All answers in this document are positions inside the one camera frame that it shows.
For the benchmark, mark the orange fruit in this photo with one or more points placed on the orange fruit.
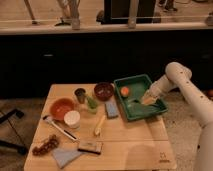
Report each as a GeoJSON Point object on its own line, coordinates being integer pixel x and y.
{"type": "Point", "coordinates": [125, 91]}

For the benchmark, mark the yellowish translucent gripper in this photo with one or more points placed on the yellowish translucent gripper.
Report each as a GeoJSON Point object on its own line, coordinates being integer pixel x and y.
{"type": "Point", "coordinates": [148, 100]}

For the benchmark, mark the black and white knife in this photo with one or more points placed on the black and white knife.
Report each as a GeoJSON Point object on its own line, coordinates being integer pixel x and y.
{"type": "Point", "coordinates": [49, 120]}

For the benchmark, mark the green plastic tray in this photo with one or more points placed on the green plastic tray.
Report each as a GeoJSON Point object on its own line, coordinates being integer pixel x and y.
{"type": "Point", "coordinates": [137, 85]}

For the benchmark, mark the dark metal cup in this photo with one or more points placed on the dark metal cup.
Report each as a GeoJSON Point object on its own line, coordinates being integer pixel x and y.
{"type": "Point", "coordinates": [80, 94]}

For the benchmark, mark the orange plastic bowl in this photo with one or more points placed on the orange plastic bowl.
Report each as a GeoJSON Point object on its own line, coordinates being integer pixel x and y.
{"type": "Point", "coordinates": [60, 107]}

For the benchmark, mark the brown scrub brush block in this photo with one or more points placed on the brown scrub brush block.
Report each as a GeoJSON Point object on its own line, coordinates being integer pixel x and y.
{"type": "Point", "coordinates": [89, 146]}

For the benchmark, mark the yellow banana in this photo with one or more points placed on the yellow banana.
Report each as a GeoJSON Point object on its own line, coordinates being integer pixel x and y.
{"type": "Point", "coordinates": [98, 127]}

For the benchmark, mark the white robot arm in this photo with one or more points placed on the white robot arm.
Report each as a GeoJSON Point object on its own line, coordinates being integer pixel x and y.
{"type": "Point", "coordinates": [179, 76]}

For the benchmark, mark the silver metal fork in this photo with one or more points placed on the silver metal fork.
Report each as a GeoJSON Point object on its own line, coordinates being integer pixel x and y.
{"type": "Point", "coordinates": [135, 101]}

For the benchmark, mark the blue cloth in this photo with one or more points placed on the blue cloth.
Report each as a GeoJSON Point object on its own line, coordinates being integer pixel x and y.
{"type": "Point", "coordinates": [63, 156]}

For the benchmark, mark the light wooden table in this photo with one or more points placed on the light wooden table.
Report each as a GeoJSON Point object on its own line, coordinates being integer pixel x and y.
{"type": "Point", "coordinates": [130, 146]}

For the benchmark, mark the blue sponge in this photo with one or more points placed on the blue sponge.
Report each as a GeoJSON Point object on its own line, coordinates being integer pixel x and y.
{"type": "Point", "coordinates": [111, 109]}

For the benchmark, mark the dark red bowl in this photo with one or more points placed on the dark red bowl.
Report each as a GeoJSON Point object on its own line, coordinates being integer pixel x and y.
{"type": "Point", "coordinates": [103, 91]}

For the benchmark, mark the white round container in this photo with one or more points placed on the white round container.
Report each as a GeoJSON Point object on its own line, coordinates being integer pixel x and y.
{"type": "Point", "coordinates": [72, 119]}

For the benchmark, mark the red grape bunch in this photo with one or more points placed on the red grape bunch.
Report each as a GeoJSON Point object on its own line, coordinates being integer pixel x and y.
{"type": "Point", "coordinates": [47, 146]}

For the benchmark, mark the green plastic bottle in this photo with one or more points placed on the green plastic bottle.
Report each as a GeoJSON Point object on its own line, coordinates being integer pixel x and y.
{"type": "Point", "coordinates": [92, 104]}

